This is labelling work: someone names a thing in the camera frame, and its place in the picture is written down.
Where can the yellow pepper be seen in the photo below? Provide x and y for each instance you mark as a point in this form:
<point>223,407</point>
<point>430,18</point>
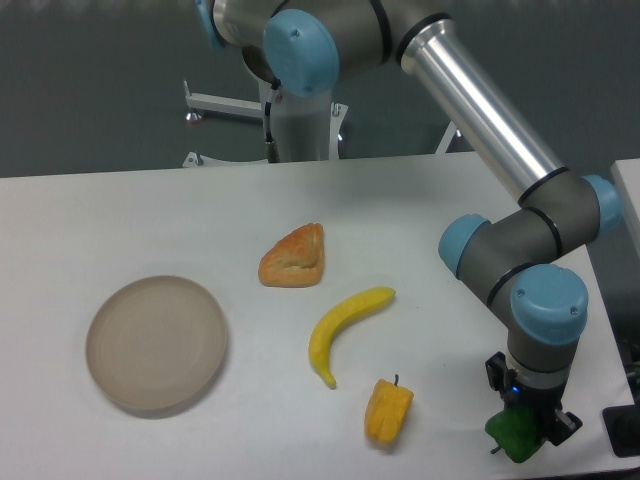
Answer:
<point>386,411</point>

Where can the green pepper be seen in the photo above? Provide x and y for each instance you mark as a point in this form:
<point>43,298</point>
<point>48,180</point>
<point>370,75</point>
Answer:
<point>515,434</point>

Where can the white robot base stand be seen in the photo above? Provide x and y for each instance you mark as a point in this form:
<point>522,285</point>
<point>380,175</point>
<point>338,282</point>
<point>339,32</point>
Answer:
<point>376,123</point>

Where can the white box at right edge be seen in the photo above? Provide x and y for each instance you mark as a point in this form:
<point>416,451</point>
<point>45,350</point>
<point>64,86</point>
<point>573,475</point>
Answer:
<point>626,174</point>

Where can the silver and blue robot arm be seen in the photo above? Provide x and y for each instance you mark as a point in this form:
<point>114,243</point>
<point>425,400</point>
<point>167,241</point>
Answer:
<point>301,49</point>

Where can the beige round plate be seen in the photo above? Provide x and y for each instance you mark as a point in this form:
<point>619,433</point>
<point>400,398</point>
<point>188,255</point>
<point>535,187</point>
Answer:
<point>156,346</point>

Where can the black device at table edge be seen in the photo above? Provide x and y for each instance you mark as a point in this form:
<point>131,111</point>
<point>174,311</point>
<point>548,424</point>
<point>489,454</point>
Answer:
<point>622,426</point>

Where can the yellow banana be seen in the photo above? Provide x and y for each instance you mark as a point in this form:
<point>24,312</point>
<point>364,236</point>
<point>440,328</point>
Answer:
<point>340,317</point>

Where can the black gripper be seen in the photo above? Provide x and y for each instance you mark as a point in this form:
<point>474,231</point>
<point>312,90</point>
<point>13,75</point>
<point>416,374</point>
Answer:
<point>540,392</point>

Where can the orange croissant pastry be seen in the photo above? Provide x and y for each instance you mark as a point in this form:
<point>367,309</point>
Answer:
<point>295,261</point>

